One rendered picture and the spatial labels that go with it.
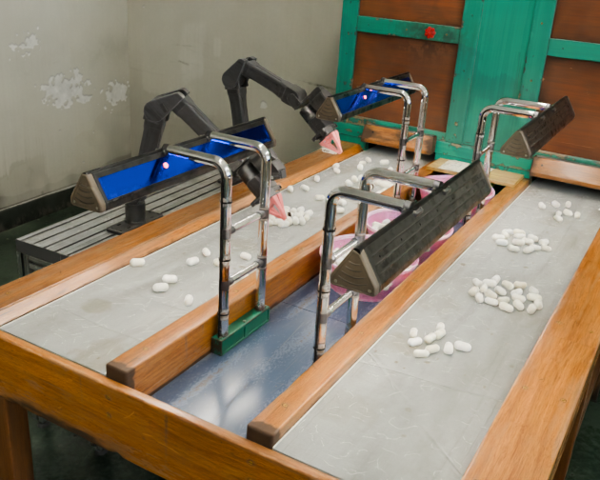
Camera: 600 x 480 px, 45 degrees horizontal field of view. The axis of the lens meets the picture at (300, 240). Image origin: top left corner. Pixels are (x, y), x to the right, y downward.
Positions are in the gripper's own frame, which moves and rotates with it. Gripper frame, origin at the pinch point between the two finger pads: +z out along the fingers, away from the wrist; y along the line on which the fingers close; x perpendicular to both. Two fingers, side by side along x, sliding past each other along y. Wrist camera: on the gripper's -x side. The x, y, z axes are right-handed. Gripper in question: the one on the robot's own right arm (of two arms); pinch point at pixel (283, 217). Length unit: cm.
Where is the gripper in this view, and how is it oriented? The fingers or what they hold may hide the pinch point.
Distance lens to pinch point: 215.8
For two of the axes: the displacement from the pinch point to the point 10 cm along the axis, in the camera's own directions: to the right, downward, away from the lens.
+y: 5.2, -3.1, 8.0
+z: 6.2, 7.8, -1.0
